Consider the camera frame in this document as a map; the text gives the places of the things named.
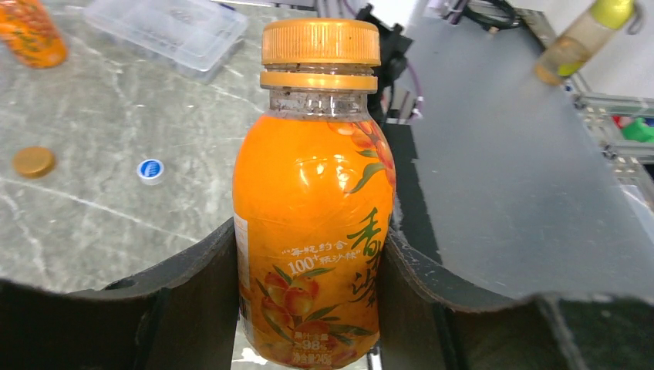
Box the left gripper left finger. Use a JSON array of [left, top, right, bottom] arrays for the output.
[[1, 221, 239, 369]]

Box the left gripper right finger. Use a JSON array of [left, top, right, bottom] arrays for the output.
[[378, 231, 653, 369]]

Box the orange juice bottle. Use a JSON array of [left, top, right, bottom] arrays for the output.
[[231, 63, 397, 370], [1, 0, 68, 69]]

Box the orange bottle cap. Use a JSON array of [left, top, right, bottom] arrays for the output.
[[12, 146, 56, 179], [261, 18, 381, 67]]

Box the white blue bottle cap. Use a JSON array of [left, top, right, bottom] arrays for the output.
[[137, 159, 165, 186]]

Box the yellow green bottle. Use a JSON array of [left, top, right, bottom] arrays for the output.
[[534, 0, 643, 86]]

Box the clear plastic box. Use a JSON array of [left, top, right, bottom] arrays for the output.
[[83, 0, 248, 84]]

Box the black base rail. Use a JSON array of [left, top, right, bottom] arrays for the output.
[[356, 4, 442, 264]]

